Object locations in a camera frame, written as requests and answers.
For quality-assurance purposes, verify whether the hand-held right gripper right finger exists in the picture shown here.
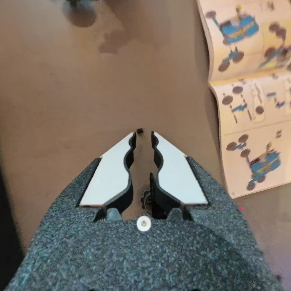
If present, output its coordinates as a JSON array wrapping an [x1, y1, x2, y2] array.
[[151, 131, 209, 205]]

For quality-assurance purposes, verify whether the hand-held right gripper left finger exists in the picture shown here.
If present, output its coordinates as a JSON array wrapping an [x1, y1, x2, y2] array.
[[79, 132, 137, 207]]

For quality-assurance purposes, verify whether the grey toy gear wheel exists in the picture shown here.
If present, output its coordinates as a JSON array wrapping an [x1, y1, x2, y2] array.
[[140, 191, 152, 214]]

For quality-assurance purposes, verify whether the grey desk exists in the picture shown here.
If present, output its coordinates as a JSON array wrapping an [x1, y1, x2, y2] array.
[[0, 0, 291, 291]]

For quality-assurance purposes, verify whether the building instruction booklet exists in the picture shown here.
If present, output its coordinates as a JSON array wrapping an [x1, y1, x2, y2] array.
[[197, 0, 291, 199]]

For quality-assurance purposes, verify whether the blue grey brick toy vehicle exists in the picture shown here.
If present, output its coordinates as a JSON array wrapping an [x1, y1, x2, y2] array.
[[61, 0, 96, 12]]

